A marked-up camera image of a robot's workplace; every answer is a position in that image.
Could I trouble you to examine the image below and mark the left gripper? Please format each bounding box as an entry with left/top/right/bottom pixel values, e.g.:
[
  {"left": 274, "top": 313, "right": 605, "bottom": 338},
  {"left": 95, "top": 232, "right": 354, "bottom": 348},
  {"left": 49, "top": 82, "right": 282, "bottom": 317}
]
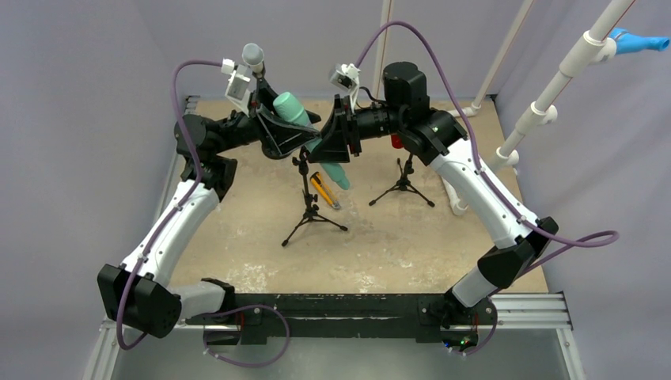
[{"left": 214, "top": 85, "right": 321, "bottom": 156}]

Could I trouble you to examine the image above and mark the mint green microphone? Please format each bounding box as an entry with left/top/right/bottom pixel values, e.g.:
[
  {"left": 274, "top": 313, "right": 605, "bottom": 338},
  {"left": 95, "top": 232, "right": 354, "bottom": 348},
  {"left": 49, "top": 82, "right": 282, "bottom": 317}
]
[{"left": 273, "top": 91, "right": 351, "bottom": 191}]

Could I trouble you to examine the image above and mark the red glitter microphone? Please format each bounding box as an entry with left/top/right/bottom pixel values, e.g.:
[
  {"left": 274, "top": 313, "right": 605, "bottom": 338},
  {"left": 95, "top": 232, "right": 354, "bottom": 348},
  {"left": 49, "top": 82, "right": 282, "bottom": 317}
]
[{"left": 390, "top": 134, "right": 404, "bottom": 150}]

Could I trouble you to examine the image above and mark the black tripod shockmount stand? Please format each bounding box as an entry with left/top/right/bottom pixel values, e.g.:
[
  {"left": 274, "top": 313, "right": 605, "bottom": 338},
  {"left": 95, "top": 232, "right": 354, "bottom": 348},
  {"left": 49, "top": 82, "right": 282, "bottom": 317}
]
[{"left": 369, "top": 153, "right": 435, "bottom": 207}]

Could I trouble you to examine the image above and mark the black tripod mic stand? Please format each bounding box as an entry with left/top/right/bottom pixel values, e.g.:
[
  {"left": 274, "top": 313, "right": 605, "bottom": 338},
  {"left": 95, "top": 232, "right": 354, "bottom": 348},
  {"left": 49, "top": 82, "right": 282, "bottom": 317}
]
[{"left": 281, "top": 146, "right": 348, "bottom": 247}]

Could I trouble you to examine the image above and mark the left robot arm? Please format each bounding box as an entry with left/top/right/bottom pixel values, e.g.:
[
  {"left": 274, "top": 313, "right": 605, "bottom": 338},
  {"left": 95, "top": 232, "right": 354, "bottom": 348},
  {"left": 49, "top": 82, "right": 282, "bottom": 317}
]
[{"left": 97, "top": 84, "right": 321, "bottom": 338}]

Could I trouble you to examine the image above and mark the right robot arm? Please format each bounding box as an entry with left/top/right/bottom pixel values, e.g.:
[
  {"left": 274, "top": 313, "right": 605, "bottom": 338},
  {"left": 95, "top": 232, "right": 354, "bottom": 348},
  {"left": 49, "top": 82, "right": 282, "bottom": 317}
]
[{"left": 309, "top": 62, "right": 559, "bottom": 322}]

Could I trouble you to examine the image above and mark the grey white microphone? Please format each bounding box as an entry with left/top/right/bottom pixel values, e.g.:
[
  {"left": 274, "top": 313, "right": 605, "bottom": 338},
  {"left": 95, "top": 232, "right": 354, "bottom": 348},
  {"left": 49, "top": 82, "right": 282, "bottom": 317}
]
[{"left": 241, "top": 43, "right": 265, "bottom": 74}]

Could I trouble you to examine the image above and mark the yellow utility knife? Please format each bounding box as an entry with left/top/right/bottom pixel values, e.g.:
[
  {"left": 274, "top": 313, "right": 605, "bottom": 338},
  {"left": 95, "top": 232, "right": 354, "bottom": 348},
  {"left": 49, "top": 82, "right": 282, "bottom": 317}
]
[{"left": 309, "top": 172, "right": 341, "bottom": 210}]

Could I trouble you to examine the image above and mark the blue pipe fitting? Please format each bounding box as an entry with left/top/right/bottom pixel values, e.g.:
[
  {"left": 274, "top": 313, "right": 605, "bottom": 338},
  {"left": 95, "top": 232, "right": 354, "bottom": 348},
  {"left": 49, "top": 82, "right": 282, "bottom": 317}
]
[{"left": 608, "top": 28, "right": 670, "bottom": 55}]

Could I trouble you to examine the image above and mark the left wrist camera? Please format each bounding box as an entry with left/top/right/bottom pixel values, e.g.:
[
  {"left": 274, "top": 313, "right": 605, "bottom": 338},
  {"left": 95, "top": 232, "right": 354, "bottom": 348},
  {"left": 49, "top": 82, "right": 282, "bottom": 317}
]
[{"left": 221, "top": 58, "right": 251, "bottom": 116}]

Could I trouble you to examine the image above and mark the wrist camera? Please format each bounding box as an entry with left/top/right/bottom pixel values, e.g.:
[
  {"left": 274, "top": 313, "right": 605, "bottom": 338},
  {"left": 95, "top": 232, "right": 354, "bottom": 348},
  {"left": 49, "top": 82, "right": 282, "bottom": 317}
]
[
  {"left": 328, "top": 63, "right": 361, "bottom": 106},
  {"left": 221, "top": 58, "right": 251, "bottom": 116}
]

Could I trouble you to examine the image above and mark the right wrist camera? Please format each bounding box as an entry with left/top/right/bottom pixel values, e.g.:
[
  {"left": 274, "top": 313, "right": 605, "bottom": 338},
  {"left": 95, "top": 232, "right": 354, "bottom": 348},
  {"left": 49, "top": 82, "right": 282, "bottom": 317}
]
[{"left": 328, "top": 63, "right": 361, "bottom": 106}]

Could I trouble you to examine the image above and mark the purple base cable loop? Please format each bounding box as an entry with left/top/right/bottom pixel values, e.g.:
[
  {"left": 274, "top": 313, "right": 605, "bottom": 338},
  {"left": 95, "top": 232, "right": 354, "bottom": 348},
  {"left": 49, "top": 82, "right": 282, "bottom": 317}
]
[{"left": 203, "top": 302, "right": 290, "bottom": 369}]

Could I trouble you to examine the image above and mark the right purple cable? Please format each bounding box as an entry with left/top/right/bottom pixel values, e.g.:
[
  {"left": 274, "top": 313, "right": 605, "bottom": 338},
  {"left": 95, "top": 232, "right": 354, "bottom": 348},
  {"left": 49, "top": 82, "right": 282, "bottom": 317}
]
[{"left": 354, "top": 21, "right": 620, "bottom": 279}]

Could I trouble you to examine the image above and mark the white PVC pipe frame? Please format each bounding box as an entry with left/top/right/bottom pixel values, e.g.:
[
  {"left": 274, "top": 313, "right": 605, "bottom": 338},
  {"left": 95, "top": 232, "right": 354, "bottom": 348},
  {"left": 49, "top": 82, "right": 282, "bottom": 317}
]
[{"left": 385, "top": 1, "right": 668, "bottom": 229}]

